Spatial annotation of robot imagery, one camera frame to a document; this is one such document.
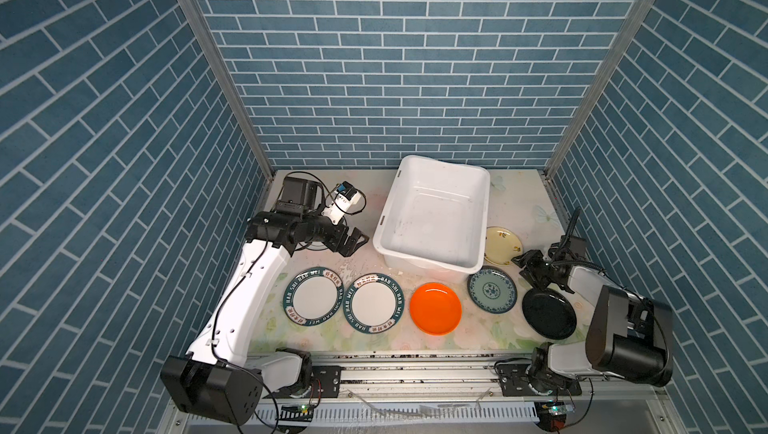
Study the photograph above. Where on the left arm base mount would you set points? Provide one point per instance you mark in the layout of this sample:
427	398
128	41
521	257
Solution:
318	382

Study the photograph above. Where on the orange plate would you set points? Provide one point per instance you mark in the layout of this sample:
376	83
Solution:
435	309

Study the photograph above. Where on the black plate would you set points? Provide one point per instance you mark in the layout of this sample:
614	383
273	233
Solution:
549	313

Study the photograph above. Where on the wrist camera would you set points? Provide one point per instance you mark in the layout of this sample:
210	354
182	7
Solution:
573	247
344	200

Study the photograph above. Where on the right green-rimmed lettered plate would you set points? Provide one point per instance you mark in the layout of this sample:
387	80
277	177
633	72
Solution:
373	303

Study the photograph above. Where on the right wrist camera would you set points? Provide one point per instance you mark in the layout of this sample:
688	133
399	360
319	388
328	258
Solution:
573	247

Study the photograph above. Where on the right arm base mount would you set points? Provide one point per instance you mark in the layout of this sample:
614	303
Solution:
519	377

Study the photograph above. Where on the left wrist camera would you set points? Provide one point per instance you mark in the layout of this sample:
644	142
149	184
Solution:
344	200

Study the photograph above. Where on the yellow plate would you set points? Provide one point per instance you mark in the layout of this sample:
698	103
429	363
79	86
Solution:
501	246

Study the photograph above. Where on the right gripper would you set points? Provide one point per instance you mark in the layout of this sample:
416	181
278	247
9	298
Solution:
532	257

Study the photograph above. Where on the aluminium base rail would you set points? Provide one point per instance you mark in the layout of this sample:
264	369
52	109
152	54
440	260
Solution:
391	390

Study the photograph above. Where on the left green-rimmed lettered plate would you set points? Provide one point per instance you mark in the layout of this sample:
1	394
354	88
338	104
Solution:
313	296

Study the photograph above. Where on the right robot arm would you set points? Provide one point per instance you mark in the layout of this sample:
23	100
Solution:
629	336

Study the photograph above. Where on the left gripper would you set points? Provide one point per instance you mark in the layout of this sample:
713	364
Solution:
348	247

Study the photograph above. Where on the white plastic bin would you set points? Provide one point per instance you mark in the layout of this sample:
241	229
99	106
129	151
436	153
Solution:
435	219

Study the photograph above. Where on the green-rimmed lettered plate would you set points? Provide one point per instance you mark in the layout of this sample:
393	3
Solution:
313	296
373	303

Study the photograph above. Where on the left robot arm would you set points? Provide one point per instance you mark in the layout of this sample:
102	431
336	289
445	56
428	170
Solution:
211	379

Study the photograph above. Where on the blue-green patterned plate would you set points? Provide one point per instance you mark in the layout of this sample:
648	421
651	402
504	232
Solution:
492	290

